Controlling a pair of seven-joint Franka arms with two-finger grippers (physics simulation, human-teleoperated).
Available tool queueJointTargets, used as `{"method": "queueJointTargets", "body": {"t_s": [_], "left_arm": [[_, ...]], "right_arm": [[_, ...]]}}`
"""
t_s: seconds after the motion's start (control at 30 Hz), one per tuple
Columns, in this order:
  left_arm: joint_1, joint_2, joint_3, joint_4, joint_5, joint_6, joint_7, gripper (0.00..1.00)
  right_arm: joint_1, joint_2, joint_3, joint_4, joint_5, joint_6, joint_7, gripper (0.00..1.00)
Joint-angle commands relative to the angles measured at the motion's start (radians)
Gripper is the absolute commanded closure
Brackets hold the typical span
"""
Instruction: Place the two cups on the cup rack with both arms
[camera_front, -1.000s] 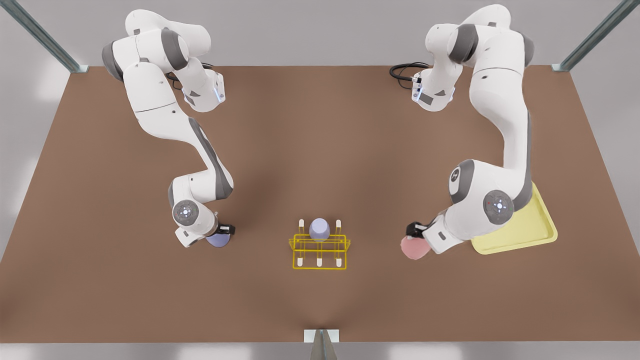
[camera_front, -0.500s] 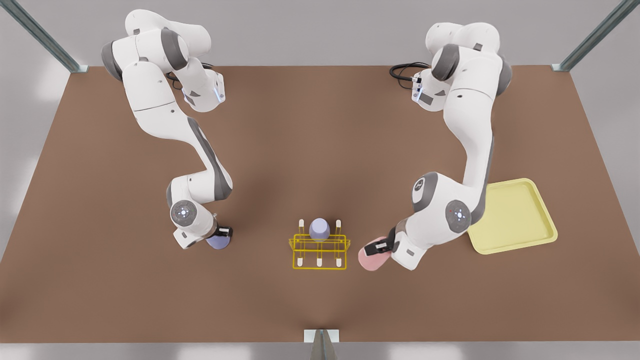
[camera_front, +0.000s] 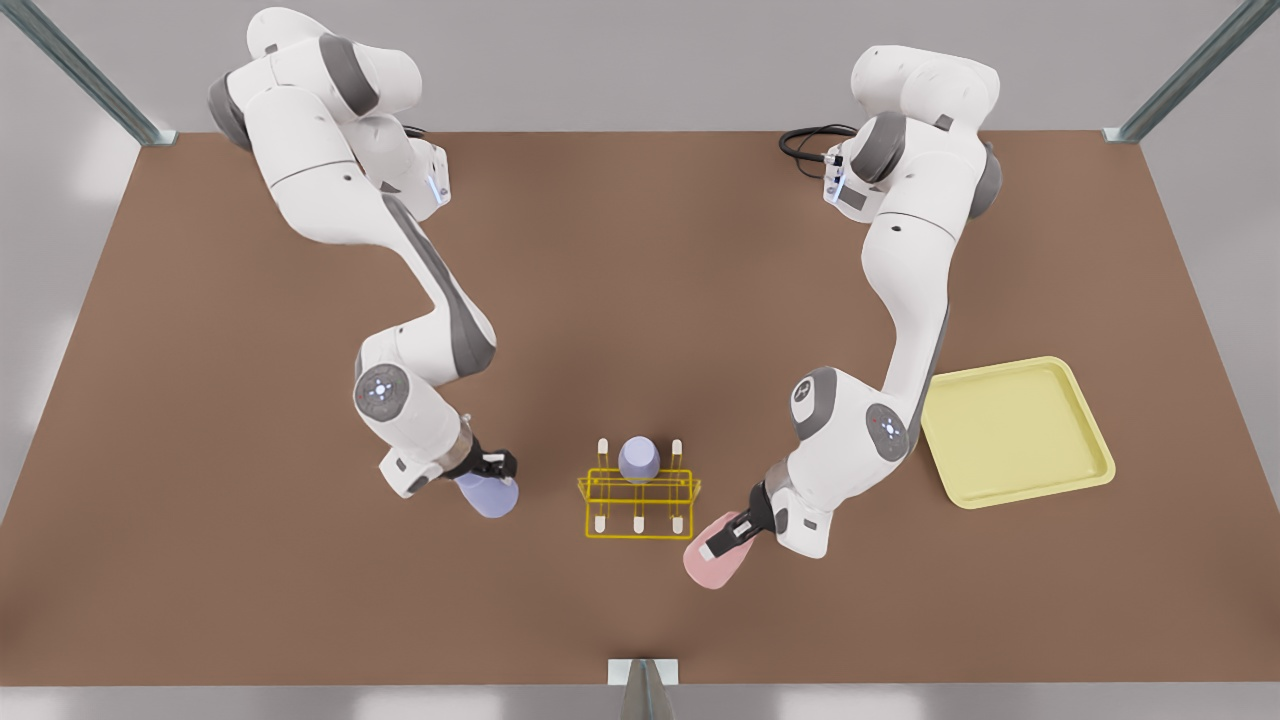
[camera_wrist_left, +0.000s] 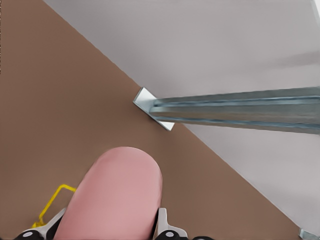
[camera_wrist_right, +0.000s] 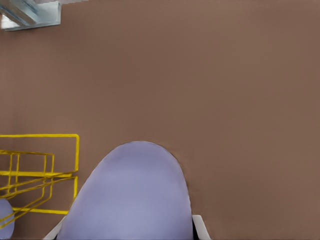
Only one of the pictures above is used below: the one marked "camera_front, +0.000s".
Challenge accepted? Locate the pink cup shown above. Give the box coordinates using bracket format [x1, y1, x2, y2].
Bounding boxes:
[683, 511, 750, 590]

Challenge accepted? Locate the lavender cup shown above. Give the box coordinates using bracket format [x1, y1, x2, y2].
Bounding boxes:
[454, 473, 521, 519]
[618, 437, 660, 484]

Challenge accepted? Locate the yellow square tray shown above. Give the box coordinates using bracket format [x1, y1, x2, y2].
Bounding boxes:
[920, 356, 1116, 510]

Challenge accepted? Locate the yellow wire cup rack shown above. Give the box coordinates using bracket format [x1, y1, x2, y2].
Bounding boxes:
[577, 438, 702, 540]

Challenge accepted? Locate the silver frame post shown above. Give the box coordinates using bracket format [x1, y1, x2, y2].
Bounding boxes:
[608, 658, 679, 720]
[1102, 0, 1280, 144]
[0, 0, 177, 148]

